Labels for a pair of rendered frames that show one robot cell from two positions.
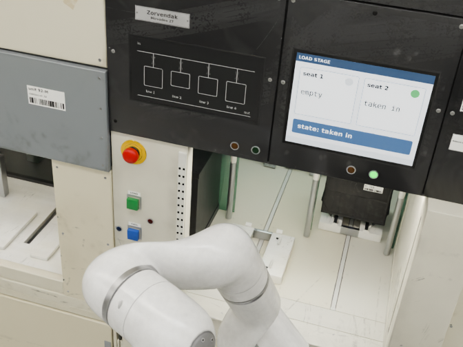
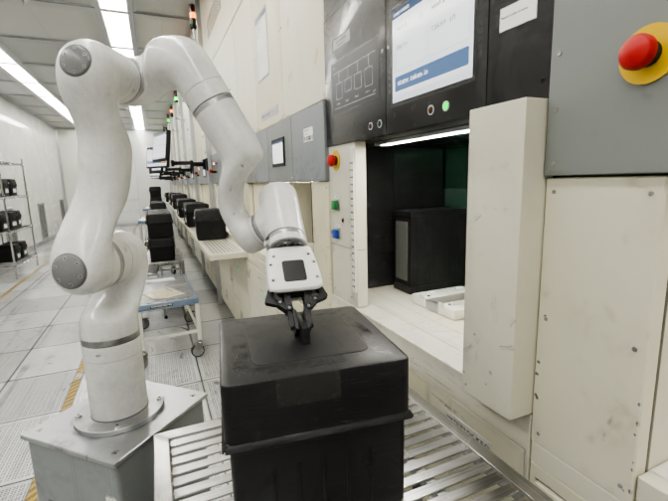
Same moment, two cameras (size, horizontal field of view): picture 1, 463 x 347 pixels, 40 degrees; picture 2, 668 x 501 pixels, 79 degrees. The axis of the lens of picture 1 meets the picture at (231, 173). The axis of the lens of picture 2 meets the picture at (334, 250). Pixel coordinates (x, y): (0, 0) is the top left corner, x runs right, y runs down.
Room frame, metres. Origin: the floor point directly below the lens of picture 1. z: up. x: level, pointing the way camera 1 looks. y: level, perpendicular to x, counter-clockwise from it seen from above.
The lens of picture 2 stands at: (0.48, -0.87, 1.29)
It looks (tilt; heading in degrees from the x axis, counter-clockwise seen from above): 10 degrees down; 53
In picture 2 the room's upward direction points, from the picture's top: 2 degrees counter-clockwise
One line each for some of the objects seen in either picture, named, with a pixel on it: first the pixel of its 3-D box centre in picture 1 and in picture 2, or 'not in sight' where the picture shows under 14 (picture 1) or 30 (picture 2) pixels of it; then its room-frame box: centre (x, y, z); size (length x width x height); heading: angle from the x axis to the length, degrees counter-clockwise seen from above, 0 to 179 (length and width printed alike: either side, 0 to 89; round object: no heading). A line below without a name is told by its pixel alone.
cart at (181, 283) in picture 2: not in sight; (168, 313); (1.31, 2.51, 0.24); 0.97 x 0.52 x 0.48; 79
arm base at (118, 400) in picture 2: not in sight; (115, 375); (0.60, 0.14, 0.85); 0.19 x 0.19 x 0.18
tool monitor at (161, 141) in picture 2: not in sight; (179, 151); (1.74, 3.22, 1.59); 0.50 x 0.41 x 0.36; 167
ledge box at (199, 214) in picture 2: not in sight; (209, 223); (1.78, 2.68, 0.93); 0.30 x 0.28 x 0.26; 74
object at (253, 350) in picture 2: not in sight; (302, 355); (0.85, -0.28, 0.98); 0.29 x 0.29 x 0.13; 68
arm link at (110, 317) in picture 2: not in sight; (112, 282); (0.62, 0.17, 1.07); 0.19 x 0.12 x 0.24; 50
